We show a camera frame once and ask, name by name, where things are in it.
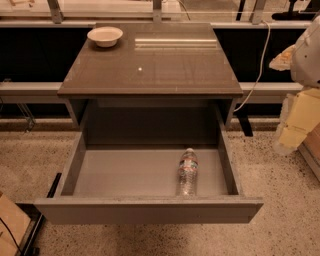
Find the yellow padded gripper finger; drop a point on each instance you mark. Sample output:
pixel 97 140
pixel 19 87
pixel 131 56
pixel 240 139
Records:
pixel 300 114
pixel 282 61

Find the clear plastic water bottle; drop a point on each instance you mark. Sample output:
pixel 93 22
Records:
pixel 187 173

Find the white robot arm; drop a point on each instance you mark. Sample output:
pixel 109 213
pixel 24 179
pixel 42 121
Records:
pixel 305 63

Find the grey cabinet with counter top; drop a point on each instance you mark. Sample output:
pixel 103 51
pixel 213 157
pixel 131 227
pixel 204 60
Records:
pixel 165 84

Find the grey open top drawer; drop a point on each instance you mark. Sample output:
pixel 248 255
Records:
pixel 105 185

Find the cardboard box at right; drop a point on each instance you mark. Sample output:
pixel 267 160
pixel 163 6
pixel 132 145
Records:
pixel 310 150

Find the cardboard box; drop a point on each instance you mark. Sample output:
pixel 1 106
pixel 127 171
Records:
pixel 310 150
pixel 13 227

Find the white paper bowl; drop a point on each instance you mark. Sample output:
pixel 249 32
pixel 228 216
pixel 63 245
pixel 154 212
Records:
pixel 105 36

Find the cardboard box at left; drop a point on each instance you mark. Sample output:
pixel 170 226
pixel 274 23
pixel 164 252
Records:
pixel 13 227

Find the metal frame railing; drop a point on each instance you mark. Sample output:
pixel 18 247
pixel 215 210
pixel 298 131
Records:
pixel 35 61

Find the black metal floor rail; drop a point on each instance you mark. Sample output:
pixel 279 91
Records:
pixel 37 220

